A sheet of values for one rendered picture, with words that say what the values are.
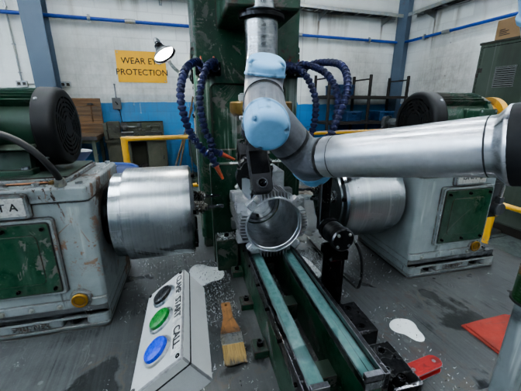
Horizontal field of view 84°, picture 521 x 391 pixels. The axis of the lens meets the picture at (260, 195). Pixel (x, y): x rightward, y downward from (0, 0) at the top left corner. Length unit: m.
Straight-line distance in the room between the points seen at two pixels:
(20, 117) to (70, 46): 5.27
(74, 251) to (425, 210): 0.94
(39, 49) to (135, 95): 1.40
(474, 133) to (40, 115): 0.77
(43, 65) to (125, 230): 5.15
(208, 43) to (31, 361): 0.95
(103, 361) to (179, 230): 0.32
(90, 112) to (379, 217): 5.29
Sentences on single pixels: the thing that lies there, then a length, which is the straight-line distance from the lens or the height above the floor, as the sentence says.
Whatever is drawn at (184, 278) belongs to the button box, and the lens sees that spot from 0.46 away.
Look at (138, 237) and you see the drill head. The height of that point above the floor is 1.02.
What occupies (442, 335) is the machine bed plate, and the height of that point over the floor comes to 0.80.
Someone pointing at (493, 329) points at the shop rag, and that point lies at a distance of 0.96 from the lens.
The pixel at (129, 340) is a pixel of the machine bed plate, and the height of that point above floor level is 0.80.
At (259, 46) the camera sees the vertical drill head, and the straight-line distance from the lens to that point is 0.85.
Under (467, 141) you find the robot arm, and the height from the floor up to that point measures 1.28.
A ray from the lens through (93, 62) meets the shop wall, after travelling 5.99.
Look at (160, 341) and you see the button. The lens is 0.37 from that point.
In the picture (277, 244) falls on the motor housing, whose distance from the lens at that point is 0.85.
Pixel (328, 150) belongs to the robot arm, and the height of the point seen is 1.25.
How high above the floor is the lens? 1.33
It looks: 17 degrees down
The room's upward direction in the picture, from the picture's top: straight up
